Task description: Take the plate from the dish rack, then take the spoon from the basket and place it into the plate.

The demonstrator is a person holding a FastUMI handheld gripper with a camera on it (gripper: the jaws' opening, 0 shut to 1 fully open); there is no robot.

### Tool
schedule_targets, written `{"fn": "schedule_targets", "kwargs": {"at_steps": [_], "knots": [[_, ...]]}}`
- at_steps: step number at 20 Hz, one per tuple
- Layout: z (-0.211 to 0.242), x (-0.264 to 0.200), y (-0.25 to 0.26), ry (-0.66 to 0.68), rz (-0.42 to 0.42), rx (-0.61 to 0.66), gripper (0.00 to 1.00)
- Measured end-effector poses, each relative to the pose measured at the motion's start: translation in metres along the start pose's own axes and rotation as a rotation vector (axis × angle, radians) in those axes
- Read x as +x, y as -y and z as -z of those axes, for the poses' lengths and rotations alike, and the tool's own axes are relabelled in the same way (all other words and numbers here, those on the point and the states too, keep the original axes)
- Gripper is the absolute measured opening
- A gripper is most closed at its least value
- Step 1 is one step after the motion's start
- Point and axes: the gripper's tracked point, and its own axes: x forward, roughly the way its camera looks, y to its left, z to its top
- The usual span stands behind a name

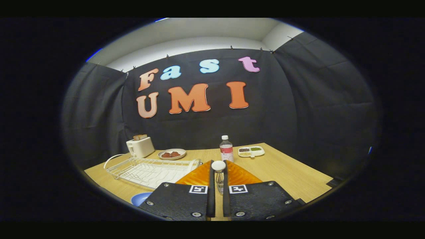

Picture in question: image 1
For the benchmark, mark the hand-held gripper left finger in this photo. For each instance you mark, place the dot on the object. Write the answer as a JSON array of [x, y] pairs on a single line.
[[172, 200]]

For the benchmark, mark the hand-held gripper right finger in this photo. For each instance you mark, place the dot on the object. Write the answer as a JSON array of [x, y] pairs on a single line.
[[262, 200]]

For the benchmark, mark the blue plate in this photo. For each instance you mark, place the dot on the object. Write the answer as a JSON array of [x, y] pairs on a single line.
[[139, 199]]

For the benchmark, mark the white spoon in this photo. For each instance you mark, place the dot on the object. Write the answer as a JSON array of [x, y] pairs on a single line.
[[218, 165]]

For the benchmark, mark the white plate with meat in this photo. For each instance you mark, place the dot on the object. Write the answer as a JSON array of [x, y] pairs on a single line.
[[181, 152]]

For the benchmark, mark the white divided condiment dish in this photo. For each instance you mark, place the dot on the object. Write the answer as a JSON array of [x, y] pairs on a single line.
[[251, 152]]

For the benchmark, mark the brown meat piece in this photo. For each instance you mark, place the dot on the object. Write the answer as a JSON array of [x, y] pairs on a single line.
[[166, 155], [175, 154]]

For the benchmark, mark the white toaster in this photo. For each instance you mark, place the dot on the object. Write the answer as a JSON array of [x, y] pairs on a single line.
[[142, 147]]

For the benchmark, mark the plastic bottle with red label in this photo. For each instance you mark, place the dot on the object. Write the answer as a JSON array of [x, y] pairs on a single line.
[[226, 151]]

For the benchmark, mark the toast slice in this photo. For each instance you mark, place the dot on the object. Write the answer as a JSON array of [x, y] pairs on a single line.
[[143, 136], [136, 137]]

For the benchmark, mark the black backdrop cloth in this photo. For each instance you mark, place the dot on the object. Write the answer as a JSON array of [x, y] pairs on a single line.
[[282, 116]]

